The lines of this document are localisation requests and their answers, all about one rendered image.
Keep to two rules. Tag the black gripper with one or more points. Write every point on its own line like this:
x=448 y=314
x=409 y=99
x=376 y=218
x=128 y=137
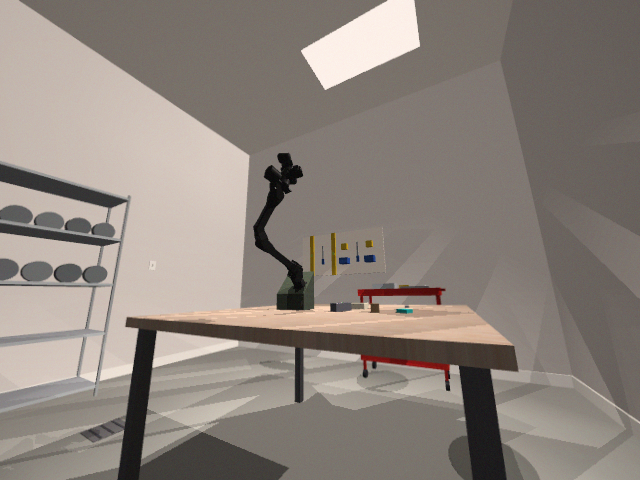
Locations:
x=286 y=162

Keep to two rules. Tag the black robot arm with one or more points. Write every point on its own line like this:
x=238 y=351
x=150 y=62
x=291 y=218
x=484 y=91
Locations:
x=274 y=198

